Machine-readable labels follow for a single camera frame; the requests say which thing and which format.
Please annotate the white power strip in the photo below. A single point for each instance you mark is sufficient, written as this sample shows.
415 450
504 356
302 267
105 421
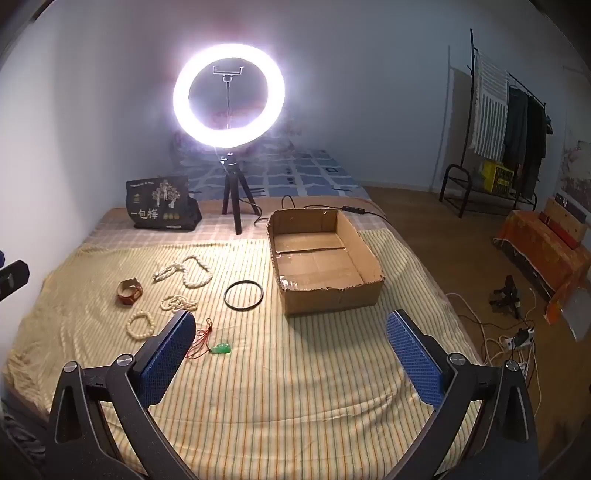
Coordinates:
517 341

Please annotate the cardboard box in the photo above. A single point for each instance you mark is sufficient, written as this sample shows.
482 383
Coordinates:
323 295

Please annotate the phone clamp holder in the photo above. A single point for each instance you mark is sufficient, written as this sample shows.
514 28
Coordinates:
227 70

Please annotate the blue patterned blanket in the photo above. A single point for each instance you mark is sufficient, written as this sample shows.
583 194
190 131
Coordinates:
304 175

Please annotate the black bangle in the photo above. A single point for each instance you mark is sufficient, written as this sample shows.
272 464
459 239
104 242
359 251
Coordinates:
225 296

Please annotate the black hanging garment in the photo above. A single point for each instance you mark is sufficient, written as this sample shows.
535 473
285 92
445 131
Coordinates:
535 147

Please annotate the small black floor stand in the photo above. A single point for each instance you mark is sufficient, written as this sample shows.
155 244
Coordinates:
508 293

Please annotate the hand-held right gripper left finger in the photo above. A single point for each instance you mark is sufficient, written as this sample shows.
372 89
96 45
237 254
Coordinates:
168 355

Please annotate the black tripod stand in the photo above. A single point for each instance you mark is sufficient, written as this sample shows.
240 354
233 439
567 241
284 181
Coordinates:
237 217

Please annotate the orange cloth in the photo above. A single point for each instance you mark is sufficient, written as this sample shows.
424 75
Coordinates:
540 244

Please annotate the black printed bag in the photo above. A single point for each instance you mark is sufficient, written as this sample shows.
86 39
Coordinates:
161 217

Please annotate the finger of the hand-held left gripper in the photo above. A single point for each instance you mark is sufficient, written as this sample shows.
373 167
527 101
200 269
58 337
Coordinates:
14 276

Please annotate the landscape wall poster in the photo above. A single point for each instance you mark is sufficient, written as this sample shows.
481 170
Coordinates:
577 175

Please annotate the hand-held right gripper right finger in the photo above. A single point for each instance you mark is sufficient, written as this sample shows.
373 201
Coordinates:
413 360

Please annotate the pink plaid bed sheet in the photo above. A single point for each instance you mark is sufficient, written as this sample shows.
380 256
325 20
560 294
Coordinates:
115 226

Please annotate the grey plastic sheet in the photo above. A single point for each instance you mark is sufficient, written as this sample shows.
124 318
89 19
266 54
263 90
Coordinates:
579 314

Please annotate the black clothes rack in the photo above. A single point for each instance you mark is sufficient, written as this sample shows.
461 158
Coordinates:
472 46

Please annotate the yellow box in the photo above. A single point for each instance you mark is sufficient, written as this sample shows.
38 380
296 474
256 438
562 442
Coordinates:
501 177

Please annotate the wooden box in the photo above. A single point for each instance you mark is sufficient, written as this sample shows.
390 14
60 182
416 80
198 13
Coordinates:
565 224

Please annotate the striped towel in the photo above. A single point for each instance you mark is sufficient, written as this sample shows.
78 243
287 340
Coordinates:
489 115

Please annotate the grey hanging garment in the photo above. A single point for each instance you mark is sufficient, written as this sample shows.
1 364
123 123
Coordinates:
515 134

